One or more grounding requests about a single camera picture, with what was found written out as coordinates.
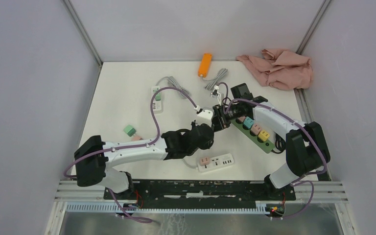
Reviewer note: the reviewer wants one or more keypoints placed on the yellow plug on green strip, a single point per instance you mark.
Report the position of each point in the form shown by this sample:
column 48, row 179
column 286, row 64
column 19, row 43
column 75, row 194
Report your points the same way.
column 263, row 135

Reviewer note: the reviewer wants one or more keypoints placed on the dark green power strip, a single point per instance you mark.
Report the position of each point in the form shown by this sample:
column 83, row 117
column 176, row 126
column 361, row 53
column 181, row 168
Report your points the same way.
column 266, row 146

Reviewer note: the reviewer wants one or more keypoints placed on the long white power strip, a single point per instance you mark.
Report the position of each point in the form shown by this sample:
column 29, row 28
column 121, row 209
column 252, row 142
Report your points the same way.
column 217, row 162

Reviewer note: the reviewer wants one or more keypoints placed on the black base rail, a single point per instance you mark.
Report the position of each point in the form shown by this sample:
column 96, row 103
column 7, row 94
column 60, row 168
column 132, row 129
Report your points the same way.
column 202, row 194

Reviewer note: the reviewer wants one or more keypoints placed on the green plug on white strip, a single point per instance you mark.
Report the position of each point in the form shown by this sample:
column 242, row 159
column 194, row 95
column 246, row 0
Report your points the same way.
column 157, row 97

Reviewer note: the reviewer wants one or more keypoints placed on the beige plug on green strip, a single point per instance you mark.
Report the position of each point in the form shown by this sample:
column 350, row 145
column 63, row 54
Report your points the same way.
column 255, row 129

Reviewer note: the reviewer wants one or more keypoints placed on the pink plug from orange strip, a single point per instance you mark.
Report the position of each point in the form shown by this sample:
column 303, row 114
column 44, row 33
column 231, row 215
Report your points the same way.
column 136, row 138

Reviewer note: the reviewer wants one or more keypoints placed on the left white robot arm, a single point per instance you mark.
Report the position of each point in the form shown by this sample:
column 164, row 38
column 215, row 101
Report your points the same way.
column 96, row 159

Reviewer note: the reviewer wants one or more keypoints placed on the pink crumpled cloth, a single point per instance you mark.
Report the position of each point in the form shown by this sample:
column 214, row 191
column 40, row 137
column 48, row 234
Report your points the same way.
column 279, row 68

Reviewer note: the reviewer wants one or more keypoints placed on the small white power strip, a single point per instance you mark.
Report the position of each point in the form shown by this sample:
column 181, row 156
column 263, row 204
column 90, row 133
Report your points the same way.
column 157, row 106

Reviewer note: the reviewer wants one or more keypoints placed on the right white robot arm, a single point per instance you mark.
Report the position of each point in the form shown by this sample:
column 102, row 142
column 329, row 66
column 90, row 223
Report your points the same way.
column 306, row 150

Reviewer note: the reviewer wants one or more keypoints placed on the teal plug on green strip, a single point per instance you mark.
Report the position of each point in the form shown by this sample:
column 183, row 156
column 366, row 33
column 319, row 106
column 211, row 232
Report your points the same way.
column 248, row 122

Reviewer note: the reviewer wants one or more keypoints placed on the orange power strip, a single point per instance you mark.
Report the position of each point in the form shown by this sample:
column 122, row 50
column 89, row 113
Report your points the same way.
column 205, row 65

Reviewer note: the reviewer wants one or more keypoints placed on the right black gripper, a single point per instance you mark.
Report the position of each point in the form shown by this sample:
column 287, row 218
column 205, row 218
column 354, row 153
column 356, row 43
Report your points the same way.
column 219, row 119

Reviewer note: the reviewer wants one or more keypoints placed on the green plug from orange strip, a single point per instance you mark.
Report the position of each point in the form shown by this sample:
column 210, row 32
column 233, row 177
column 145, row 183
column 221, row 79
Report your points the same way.
column 129, row 130

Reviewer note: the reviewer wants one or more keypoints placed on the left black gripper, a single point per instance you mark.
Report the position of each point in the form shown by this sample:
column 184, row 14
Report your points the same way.
column 207, row 145

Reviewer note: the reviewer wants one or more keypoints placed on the pink plug on green strip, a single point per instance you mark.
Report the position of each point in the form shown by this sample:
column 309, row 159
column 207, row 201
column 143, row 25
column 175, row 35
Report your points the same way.
column 240, row 119

